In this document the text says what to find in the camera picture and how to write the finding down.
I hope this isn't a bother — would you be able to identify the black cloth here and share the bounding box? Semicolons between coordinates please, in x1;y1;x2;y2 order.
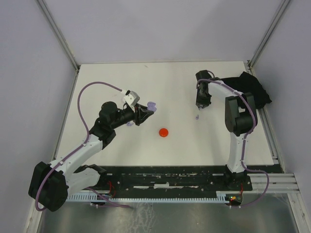
222;71;272;109

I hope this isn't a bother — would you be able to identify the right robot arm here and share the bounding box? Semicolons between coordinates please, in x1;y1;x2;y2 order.
195;70;258;190

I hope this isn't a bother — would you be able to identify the purple charging case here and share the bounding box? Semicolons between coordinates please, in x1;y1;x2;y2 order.
147;101;157;112

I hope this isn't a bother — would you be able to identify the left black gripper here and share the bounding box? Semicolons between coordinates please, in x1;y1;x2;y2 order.
111;103;154;129

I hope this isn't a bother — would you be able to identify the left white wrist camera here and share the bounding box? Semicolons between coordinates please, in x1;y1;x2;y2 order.
121;89;140;107

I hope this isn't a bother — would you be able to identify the aluminium frame post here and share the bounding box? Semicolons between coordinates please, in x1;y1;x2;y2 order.
248;0;292;69
36;0;80;70

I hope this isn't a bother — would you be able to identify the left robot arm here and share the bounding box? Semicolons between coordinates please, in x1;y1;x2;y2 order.
28;101;156;212

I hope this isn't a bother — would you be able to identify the right aluminium frame post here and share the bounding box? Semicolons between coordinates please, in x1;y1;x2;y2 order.
248;0;292;69

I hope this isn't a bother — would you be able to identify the red earbud charging case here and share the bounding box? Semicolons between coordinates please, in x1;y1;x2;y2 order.
159;128;169;137

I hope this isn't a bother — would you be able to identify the left aluminium frame post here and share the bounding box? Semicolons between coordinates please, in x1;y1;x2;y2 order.
36;0;80;70

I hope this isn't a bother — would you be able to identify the light blue cable duct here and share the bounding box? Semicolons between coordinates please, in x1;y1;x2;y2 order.
65;191;230;203

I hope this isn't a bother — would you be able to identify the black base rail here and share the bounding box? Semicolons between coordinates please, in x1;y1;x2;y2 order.
93;166;253;199

